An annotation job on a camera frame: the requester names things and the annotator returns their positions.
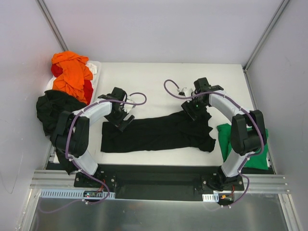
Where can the black printed t shirt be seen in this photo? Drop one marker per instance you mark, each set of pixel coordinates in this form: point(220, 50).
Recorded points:
point(174, 131)

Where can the white t shirt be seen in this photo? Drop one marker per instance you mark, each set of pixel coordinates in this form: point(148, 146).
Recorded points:
point(92, 67)

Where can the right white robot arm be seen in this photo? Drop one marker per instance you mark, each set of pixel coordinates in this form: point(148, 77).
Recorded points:
point(248, 134)

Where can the right grey cable duct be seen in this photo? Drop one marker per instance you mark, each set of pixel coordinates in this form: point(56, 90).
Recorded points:
point(210, 197)

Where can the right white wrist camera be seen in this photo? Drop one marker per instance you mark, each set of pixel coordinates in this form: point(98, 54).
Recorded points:
point(185, 92)

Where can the white plastic bin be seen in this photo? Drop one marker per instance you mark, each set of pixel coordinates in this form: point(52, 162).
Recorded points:
point(99, 72)

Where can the left aluminium frame post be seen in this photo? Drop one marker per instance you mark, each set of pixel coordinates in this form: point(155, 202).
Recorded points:
point(52, 24)

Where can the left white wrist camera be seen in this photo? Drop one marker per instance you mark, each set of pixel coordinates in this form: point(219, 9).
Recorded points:
point(129, 103)

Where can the left grey cable duct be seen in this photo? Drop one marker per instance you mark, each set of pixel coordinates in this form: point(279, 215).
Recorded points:
point(76, 194)

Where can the orange t shirt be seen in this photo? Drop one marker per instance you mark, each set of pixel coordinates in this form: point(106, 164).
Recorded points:
point(70, 61)

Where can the right aluminium frame post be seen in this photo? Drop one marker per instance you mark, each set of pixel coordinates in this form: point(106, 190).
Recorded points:
point(267, 32)

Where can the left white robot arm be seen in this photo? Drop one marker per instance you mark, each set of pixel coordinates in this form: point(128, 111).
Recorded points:
point(71, 135)

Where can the grey cable duct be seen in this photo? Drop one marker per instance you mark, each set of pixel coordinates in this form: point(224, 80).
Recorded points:
point(210, 197)
point(76, 194)

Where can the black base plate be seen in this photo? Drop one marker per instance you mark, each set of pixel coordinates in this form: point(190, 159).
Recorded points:
point(169, 192)

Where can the green folded t shirt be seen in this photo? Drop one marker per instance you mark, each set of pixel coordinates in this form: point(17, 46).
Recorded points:
point(224, 138)

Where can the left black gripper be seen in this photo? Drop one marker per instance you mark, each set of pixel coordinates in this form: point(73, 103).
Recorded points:
point(118, 119)

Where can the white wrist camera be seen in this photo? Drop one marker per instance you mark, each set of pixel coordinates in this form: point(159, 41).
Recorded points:
point(185, 92)
point(129, 103)

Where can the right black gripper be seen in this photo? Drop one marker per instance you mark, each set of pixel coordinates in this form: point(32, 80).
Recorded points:
point(190, 110)

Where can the aluminium rail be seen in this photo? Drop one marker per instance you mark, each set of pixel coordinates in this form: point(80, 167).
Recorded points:
point(264, 183)

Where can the aluminium frame post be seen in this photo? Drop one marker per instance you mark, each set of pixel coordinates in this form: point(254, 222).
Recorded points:
point(52, 24)
point(267, 32)

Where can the red t shirt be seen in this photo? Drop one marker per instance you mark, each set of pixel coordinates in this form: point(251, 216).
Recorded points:
point(75, 83)

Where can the plain black t shirt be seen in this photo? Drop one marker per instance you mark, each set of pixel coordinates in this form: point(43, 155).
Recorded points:
point(51, 105)

